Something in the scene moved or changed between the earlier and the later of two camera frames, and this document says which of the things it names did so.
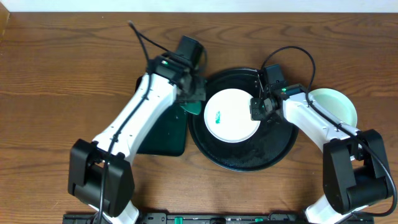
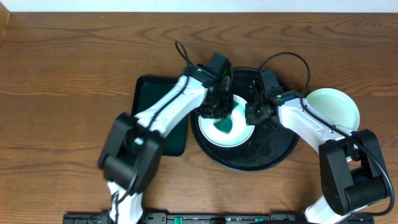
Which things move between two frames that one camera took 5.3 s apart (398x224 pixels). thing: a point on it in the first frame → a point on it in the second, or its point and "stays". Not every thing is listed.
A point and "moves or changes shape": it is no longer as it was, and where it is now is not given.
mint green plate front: [336, 103] stays
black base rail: [211, 218] stays
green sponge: [193, 106] moves or changes shape
